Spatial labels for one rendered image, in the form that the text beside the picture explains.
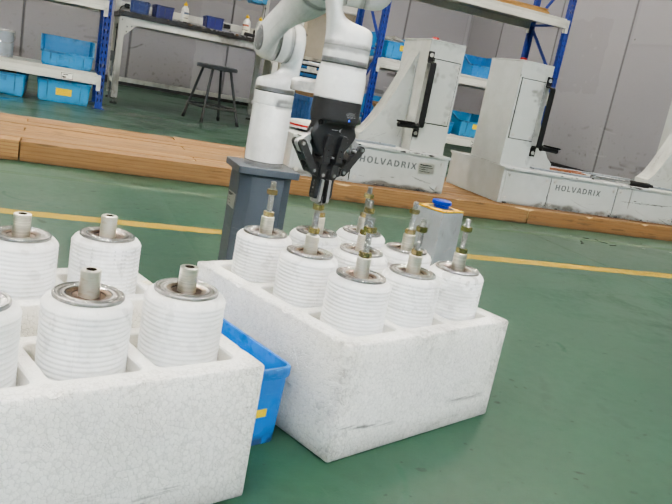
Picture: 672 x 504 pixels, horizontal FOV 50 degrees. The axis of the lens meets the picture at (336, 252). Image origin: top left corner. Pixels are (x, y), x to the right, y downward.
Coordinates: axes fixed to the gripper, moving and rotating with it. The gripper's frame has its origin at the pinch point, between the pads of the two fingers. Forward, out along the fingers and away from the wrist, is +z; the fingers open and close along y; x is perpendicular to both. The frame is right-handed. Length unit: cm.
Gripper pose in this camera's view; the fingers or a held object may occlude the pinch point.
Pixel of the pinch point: (321, 190)
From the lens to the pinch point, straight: 112.8
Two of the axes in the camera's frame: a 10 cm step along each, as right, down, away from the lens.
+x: -5.8, -2.9, 7.6
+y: 7.9, 0.1, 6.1
